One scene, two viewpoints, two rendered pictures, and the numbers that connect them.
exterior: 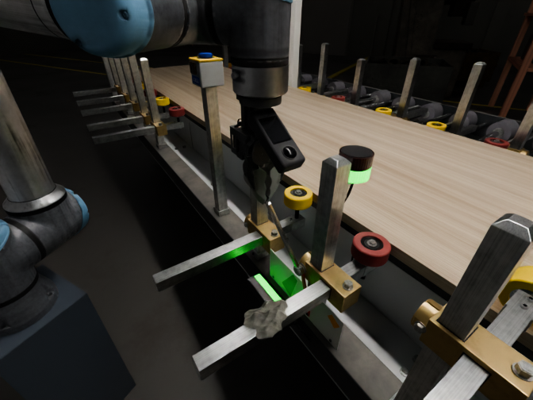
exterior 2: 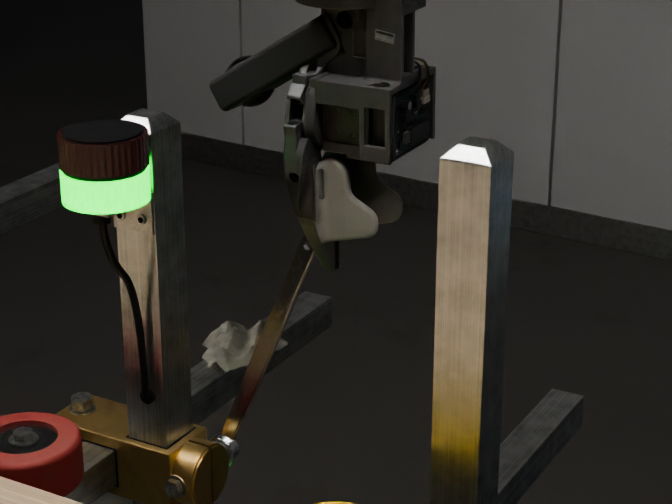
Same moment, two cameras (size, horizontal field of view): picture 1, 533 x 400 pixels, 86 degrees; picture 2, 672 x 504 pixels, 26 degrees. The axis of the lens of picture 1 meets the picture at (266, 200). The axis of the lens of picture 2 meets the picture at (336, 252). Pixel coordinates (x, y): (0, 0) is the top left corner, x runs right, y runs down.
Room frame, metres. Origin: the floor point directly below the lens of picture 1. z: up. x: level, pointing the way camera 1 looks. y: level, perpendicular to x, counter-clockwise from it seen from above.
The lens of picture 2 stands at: (1.36, -0.44, 1.40)
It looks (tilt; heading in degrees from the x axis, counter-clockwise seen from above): 22 degrees down; 153
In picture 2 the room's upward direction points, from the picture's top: straight up
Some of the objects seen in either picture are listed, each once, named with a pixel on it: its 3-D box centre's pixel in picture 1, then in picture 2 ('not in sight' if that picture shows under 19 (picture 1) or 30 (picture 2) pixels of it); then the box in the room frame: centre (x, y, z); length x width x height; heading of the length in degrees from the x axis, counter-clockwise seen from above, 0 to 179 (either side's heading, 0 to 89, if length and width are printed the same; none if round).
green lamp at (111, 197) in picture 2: (353, 170); (105, 183); (0.46, -0.16, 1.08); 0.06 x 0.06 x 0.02
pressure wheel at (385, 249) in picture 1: (367, 259); (29, 502); (0.46, -0.23, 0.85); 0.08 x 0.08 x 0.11
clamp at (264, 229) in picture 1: (263, 231); not in sight; (0.62, 0.01, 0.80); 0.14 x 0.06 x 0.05; 34
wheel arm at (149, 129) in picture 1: (141, 132); not in sight; (1.39, 0.63, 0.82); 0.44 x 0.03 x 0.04; 124
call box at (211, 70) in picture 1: (207, 72); not in sight; (0.86, 0.17, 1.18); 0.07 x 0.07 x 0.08; 34
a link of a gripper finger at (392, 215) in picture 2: (252, 182); (364, 205); (0.48, 0.03, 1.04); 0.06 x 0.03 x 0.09; 34
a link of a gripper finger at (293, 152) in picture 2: not in sight; (310, 154); (0.49, -0.02, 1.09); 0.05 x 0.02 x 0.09; 124
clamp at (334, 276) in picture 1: (328, 277); (136, 455); (0.42, -0.13, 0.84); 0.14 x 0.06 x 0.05; 34
